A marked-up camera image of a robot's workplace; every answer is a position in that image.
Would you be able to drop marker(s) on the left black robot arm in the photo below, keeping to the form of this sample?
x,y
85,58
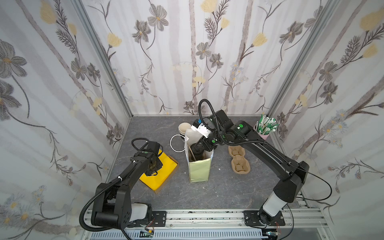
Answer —
x,y
111,206

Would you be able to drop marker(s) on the green white wrapped straws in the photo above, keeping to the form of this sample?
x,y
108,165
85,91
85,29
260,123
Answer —
x,y
266,125

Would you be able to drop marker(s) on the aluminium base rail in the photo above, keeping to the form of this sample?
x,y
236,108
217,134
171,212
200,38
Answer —
x,y
226,224

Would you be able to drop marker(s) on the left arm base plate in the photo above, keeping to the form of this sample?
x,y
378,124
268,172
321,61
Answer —
x,y
159,219

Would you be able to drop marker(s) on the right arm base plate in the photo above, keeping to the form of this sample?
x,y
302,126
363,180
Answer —
x,y
255,218

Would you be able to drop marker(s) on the green white paper bag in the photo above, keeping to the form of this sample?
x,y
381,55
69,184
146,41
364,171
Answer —
x,y
199,170

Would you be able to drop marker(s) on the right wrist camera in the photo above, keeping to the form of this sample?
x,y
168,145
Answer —
x,y
199,127

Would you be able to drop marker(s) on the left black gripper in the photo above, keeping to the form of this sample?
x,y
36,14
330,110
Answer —
x,y
153,167

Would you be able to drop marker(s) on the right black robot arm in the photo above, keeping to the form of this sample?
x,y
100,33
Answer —
x,y
218,129

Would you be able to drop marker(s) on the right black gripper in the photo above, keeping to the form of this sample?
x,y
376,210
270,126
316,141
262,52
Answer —
x,y
198,148

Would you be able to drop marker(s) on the yellow napkins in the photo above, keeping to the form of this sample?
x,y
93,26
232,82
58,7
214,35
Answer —
x,y
160,175

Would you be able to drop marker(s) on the pink straw holder cup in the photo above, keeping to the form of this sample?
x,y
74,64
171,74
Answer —
x,y
264,137

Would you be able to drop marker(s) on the brown pulp cup carrier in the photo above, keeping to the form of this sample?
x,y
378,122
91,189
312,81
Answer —
x,y
239,163

